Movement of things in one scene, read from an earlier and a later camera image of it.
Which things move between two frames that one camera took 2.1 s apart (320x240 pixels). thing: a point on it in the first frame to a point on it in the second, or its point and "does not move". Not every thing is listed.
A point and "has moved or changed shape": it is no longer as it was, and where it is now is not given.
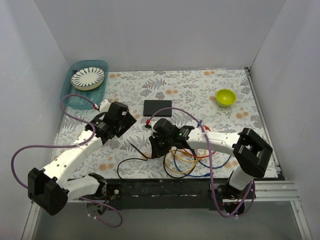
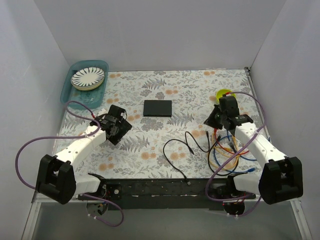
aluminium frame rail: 264,191 does not move
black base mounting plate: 170,194 does not move
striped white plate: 87,78 does not move
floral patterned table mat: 211,99 does not move
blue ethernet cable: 201,175 has moved or changed shape
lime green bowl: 225,97 does not move
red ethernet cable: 207,128 has moved or changed shape
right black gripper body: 155,148 to 211,119
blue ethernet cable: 215,167 has moved or changed shape
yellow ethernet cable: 179,152 has moved or changed shape
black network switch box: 151,106 does not move
